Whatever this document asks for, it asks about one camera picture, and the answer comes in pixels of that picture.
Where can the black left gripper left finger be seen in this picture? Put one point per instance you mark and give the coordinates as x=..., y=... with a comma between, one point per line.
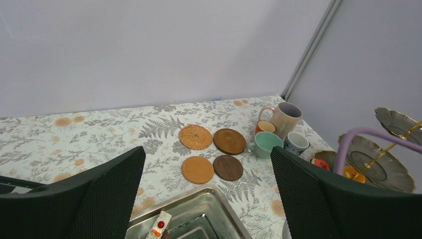
x=94, y=204

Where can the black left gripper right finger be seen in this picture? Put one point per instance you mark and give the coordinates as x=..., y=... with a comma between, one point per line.
x=320, y=204

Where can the red frosted donut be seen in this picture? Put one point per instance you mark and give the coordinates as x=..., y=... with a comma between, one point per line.
x=320, y=162

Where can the grey patterned mug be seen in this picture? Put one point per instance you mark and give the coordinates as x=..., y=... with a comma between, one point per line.
x=296, y=143

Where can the chocolate cake slice with cherry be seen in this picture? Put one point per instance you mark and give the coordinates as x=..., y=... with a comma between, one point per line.
x=160, y=226

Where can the three tier black cake stand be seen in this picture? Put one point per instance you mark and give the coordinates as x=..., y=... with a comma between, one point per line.
x=378, y=165

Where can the mint green cup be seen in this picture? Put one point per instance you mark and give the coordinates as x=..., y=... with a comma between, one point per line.
x=263, y=144

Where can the black white chessboard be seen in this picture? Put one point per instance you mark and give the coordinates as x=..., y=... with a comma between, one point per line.
x=12, y=185

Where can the small red cup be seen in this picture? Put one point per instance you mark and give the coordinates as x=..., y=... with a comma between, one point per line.
x=264, y=125

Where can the dark walnut coaster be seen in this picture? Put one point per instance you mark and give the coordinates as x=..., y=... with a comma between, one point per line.
x=228, y=168

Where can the light orange wooden coaster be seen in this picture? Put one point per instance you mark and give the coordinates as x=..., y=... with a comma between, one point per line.
x=197, y=170

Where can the brown wooden saucer coaster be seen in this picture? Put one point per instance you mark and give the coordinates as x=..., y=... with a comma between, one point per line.
x=229, y=141

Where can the stainless steel tray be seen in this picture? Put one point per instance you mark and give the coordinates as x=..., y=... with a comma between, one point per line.
x=201, y=213

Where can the woven rattan coaster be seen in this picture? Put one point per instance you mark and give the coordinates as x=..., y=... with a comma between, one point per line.
x=195, y=137

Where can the aluminium frame post right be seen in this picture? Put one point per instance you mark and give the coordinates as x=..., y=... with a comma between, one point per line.
x=311, y=48

